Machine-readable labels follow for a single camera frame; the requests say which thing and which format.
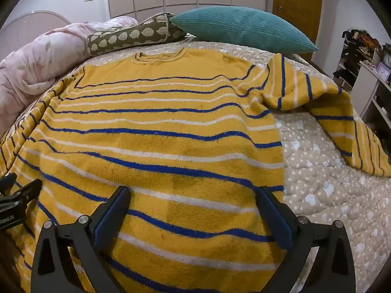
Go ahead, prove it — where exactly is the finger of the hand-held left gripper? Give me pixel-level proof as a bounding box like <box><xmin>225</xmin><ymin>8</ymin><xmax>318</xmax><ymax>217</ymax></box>
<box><xmin>9</xmin><ymin>178</ymin><xmax>43</xmax><ymax>204</ymax></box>
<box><xmin>0</xmin><ymin>173</ymin><xmax>18</xmax><ymax>193</ymax></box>

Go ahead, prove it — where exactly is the teal corduroy pillow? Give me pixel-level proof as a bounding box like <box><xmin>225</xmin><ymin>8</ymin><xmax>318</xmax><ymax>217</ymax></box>
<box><xmin>169</xmin><ymin>5</ymin><xmax>319</xmax><ymax>55</ymax></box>

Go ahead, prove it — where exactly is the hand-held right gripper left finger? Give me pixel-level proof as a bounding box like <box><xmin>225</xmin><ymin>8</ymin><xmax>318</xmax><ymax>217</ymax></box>
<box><xmin>31</xmin><ymin>186</ymin><xmax>132</xmax><ymax>293</ymax></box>

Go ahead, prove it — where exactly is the pink floral comforter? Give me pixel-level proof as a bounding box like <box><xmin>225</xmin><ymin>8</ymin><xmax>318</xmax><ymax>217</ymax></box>
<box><xmin>0</xmin><ymin>16</ymin><xmax>139</xmax><ymax>135</ymax></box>

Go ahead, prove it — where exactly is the yellow striped sweater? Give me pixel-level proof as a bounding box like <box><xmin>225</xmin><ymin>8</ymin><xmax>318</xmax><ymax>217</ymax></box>
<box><xmin>0</xmin><ymin>46</ymin><xmax>391</xmax><ymax>293</ymax></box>

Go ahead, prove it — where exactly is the white cluttered shelf unit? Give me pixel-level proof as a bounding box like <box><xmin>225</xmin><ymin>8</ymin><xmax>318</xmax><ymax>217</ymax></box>
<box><xmin>333</xmin><ymin>29</ymin><xmax>391</xmax><ymax>135</ymax></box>

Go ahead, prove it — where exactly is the olive sheep print pillow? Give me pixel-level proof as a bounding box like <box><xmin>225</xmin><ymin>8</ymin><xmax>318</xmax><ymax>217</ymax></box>
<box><xmin>86</xmin><ymin>12</ymin><xmax>187</xmax><ymax>57</ymax></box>

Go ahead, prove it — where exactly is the round pink headboard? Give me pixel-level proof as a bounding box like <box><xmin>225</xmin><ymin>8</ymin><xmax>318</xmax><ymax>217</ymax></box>
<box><xmin>0</xmin><ymin>10</ymin><xmax>72</xmax><ymax>52</ymax></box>

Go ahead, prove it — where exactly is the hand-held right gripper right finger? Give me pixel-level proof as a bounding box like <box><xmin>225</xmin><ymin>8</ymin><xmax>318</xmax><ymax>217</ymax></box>
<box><xmin>256</xmin><ymin>187</ymin><xmax>356</xmax><ymax>293</ymax></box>

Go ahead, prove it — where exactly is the beige dotted bedspread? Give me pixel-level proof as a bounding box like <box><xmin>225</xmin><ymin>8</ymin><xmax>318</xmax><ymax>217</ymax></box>
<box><xmin>0</xmin><ymin>33</ymin><xmax>391</xmax><ymax>293</ymax></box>

